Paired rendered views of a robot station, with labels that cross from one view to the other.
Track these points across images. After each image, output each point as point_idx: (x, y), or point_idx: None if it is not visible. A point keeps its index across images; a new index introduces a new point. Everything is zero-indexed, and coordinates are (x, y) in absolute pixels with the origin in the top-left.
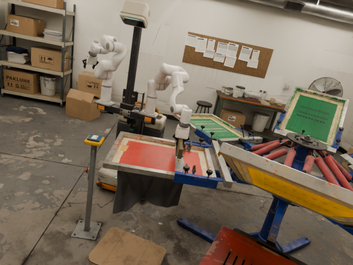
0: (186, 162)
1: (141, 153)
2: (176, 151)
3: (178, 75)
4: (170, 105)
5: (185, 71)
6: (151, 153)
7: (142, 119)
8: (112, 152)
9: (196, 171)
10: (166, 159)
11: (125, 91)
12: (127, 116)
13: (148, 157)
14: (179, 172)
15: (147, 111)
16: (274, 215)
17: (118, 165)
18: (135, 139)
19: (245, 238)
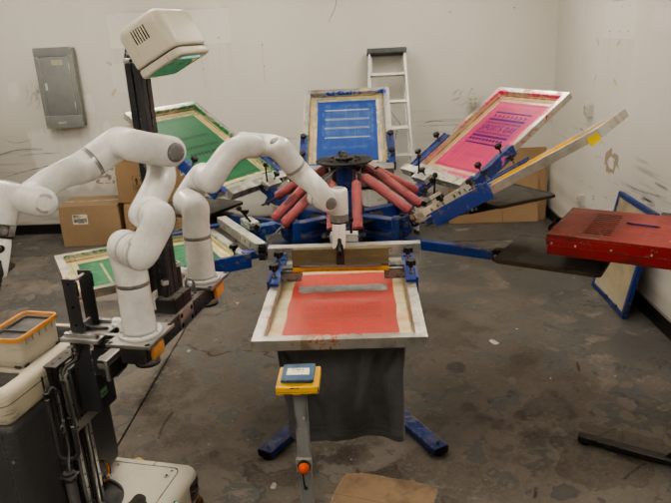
0: (345, 282)
1: (338, 319)
2: (364, 263)
3: (291, 143)
4: (327, 199)
5: (267, 134)
6: (331, 311)
7: (209, 301)
8: (374, 334)
9: (372, 275)
10: (345, 297)
11: (150, 268)
12: (192, 319)
13: (351, 312)
14: (406, 276)
15: (213, 272)
16: (432, 247)
17: (423, 322)
18: (271, 331)
19: (555, 227)
